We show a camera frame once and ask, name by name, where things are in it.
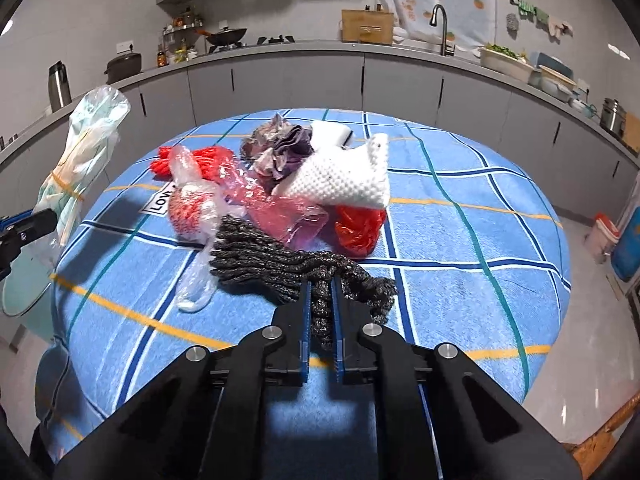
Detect blue plaid blanket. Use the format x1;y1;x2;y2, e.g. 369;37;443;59
35;107;573;463

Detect purple crumpled cloth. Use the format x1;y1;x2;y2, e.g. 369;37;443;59
255;127;314;183

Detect dark grey mesh net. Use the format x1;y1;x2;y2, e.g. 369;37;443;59
209;215;398;351

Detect spice rack with bottles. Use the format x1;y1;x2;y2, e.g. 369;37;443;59
161;7;203;65

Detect black cooking pot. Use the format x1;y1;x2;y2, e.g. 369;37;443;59
105;51;142;85

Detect clear bag with green contents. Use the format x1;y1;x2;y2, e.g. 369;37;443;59
37;86;131;261

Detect wall hooks with cloths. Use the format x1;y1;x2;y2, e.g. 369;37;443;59
507;0;574;38

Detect pink plaid cloth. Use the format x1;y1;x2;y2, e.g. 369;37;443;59
240;114;287;161

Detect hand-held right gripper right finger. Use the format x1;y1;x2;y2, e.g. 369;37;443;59
332;277;583;480

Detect clear bag with red mesh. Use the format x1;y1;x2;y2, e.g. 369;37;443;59
167;147;232;313

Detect small wooden board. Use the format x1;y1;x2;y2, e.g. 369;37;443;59
622;112;640;153

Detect stacked plastic containers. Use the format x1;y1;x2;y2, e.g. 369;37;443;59
530;52;580;102

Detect stainless steel pot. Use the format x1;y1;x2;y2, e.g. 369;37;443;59
600;98;627;138

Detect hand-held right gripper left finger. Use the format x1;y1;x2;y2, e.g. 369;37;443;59
52;280;312;480

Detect dark kitchen faucet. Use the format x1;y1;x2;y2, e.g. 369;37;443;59
431;4;455;57

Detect pink plastic bag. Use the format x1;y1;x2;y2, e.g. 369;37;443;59
220;170;329;252

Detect orange red plastic bag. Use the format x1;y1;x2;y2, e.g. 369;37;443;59
334;205;388;257

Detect red mesh net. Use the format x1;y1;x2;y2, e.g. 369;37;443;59
151;145;237;182

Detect grey kitchen counter cabinets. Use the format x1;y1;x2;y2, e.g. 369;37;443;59
0;40;640;241

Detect basin with green vegetables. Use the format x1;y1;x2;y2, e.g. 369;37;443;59
479;44;533;83

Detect black wok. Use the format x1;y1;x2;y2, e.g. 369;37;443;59
197;26;248;46

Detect red and white container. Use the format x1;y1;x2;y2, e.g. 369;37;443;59
585;212;621;263

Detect white knitted glove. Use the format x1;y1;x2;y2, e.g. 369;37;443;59
272;132;391;210

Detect gas stove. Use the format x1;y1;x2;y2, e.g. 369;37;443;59
207;34;296;54

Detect white sponge block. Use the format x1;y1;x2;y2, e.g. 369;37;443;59
310;121;356;151

